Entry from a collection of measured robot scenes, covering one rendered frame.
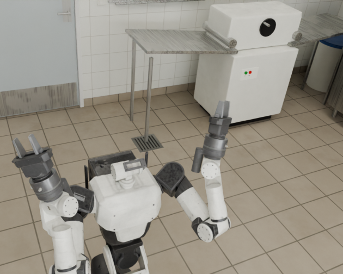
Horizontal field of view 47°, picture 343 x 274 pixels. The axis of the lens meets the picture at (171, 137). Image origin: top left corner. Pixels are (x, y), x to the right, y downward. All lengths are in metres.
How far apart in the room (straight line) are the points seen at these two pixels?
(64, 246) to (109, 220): 0.26
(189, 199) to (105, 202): 0.35
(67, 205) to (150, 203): 0.40
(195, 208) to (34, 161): 0.69
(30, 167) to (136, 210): 0.50
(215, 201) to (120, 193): 0.37
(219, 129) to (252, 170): 2.33
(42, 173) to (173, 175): 0.59
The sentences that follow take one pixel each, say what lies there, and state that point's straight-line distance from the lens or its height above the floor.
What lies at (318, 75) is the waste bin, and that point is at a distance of 5.46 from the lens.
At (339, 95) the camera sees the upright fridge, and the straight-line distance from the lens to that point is 4.76.
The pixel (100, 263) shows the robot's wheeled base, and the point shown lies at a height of 0.35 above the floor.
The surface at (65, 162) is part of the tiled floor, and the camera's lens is 3.65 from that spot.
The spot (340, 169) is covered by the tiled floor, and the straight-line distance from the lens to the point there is 4.14.
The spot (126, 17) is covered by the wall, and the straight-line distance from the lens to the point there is 4.15.
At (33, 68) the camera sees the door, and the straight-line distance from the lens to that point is 4.14.
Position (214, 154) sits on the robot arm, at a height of 1.42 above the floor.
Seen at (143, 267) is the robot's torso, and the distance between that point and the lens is 1.91.
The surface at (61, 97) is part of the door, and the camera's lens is 4.34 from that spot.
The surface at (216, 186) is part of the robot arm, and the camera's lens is 1.53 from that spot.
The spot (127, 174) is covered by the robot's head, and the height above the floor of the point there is 1.31.
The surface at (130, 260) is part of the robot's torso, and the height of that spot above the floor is 0.81.
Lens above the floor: 2.30
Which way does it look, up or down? 35 degrees down
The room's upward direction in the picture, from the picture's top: 6 degrees clockwise
